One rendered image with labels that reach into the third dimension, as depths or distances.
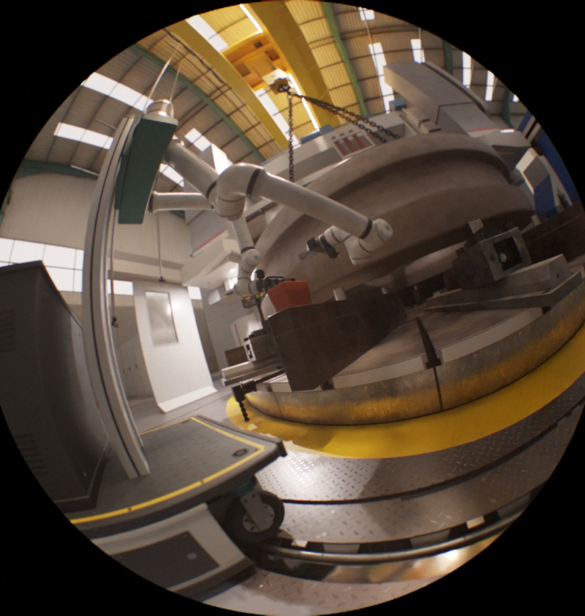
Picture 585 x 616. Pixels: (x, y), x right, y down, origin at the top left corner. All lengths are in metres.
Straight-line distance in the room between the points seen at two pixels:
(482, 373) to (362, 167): 1.57
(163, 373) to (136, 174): 3.19
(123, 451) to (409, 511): 0.73
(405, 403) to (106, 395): 1.10
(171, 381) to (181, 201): 2.99
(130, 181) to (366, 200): 1.59
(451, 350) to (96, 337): 1.17
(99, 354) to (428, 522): 0.89
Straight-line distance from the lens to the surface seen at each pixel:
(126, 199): 1.22
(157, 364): 3.75
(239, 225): 1.25
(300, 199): 0.72
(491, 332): 1.01
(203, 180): 0.92
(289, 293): 0.97
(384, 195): 1.80
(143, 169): 1.09
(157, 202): 1.53
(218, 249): 3.85
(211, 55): 11.12
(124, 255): 3.98
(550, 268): 1.06
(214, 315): 6.44
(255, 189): 0.72
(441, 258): 5.80
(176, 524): 0.48
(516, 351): 1.15
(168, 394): 3.78
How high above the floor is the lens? 0.55
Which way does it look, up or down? 8 degrees up
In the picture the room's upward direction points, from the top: 18 degrees counter-clockwise
